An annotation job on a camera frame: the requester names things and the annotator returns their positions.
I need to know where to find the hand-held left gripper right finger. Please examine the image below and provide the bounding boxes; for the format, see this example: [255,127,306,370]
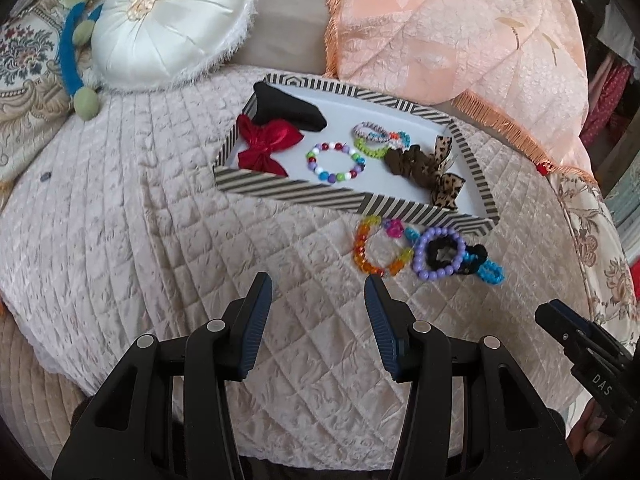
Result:
[364,275,581,480]

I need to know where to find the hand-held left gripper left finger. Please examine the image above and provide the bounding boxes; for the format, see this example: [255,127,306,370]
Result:
[52,272,274,480]

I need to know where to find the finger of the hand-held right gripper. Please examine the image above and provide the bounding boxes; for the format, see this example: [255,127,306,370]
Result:
[534,300,603,361]

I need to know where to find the blue chunky bead bracelet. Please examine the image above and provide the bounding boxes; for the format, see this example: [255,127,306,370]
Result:
[405,230,506,285]

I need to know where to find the translucent rainbow bead bracelet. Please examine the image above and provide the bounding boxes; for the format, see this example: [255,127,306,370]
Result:
[352,215,414,277]

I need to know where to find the purple bead bracelet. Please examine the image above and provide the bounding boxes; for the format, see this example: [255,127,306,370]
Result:
[412,226,467,282]

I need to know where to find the black scrunchie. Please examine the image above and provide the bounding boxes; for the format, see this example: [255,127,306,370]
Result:
[425,237,490,276]

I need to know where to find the leopard print bow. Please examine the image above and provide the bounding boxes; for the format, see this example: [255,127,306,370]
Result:
[427,135,467,210]

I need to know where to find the brown scrunchie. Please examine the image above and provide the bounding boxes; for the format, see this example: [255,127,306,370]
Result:
[384,144,441,187]

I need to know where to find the opaque multicolour bead bracelet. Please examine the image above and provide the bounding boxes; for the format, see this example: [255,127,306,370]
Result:
[305,141,367,185]

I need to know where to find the green bead bracelet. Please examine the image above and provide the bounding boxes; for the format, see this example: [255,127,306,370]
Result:
[355,135,392,159]

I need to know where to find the red satin bow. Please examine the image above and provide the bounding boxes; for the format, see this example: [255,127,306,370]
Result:
[236,114,306,179]

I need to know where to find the striped cardboard box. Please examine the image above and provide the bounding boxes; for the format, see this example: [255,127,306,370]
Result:
[212,72,501,237]

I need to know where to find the black cloth headband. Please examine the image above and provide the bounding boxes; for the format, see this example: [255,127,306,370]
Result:
[247,82,329,133]

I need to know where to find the person's right hand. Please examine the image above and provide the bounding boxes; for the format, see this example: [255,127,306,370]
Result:
[569,392,623,463]

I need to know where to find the floral beige bed cover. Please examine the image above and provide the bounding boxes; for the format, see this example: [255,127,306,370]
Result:
[550,170,640,311]

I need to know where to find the quilted beige bedspread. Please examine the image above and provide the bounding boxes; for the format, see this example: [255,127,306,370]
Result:
[0,62,640,461]

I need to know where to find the beige ribbed cushion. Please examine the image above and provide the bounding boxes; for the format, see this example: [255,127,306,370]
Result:
[0,310,101,463]

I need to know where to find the hanging clothes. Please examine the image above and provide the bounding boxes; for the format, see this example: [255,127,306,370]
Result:
[575,0,640,196]

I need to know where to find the peach fringed blanket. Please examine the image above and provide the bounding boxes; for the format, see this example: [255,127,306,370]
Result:
[322,0,599,187]

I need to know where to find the round white satin cushion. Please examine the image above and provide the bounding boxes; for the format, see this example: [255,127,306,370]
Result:
[91,0,261,93]

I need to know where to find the green and blue plush toy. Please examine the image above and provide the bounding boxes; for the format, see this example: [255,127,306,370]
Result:
[52,0,141,122]

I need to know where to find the floral embroidered cushion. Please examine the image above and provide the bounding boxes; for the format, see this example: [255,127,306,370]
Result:
[0,0,101,181]

